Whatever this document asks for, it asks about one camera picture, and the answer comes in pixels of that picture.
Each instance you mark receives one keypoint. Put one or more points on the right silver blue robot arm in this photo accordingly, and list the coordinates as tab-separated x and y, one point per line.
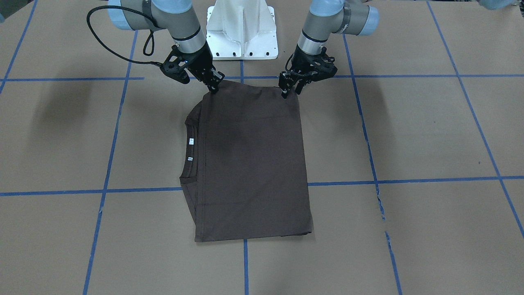
190	52

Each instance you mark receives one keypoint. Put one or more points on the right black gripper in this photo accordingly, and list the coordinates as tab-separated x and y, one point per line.
199	61

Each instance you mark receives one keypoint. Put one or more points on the dark brown t-shirt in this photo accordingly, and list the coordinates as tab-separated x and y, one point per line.
245	174

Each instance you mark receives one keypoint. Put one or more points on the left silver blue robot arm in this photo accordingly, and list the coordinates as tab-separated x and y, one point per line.
343	17

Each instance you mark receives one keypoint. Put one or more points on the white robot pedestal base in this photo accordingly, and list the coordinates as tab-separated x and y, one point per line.
242	30

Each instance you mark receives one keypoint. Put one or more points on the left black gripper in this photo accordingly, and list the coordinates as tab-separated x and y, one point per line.
305	62

